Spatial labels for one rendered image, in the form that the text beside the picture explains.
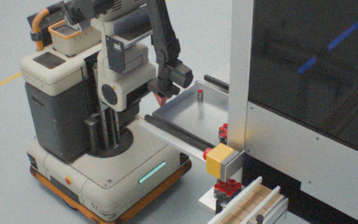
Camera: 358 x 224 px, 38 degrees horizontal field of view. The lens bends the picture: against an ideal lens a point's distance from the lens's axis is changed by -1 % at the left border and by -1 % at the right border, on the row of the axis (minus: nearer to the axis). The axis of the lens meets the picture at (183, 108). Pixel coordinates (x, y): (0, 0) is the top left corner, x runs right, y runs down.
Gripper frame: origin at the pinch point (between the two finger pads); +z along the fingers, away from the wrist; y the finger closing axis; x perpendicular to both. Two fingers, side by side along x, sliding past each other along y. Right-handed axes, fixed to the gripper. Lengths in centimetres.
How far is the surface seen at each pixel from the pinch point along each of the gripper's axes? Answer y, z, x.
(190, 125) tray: 13.9, 0.8, 0.3
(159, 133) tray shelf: 8.1, 2.1, -9.8
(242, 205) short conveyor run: 52, -10, -23
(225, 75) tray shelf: 3.7, 2.5, 34.7
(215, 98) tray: 10.7, 1.2, 18.8
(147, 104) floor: -78, 106, 84
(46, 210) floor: -54, 102, -18
